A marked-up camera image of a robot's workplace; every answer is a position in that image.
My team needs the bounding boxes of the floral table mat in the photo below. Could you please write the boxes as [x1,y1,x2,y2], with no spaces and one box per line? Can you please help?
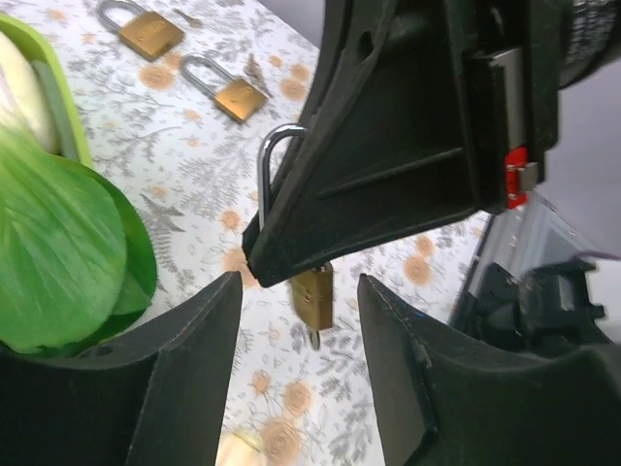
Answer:
[18,0,496,466]

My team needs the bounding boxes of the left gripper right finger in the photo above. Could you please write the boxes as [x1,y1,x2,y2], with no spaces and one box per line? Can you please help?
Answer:
[358,275,620,465]

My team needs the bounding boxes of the small brass padlock shackle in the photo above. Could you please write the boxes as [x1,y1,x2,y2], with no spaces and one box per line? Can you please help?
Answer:
[257,123,334,334]

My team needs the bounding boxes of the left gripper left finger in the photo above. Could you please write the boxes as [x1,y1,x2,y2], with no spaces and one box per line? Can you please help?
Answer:
[1,272,243,466]

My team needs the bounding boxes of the aluminium frame rail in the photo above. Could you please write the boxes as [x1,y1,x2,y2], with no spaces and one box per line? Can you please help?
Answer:
[462,193,620,296]

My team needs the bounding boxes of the toy celery stalk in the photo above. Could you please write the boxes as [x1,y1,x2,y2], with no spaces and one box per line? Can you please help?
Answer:
[214,430,269,466]

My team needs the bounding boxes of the toy bok choy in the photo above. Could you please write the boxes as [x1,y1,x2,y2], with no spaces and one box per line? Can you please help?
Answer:
[0,31,157,355]

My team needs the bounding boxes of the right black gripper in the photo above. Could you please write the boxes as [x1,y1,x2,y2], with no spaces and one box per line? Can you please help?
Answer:
[445,0,621,215]

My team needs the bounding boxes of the large brass padlock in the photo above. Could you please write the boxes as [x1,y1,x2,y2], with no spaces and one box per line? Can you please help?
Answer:
[180,53,267,123]
[95,0,185,62]

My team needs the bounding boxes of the green plastic basket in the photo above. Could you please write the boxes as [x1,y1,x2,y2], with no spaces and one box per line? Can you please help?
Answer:
[0,13,157,358]

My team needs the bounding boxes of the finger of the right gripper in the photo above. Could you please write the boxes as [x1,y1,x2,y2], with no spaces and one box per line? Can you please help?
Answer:
[243,1,498,287]

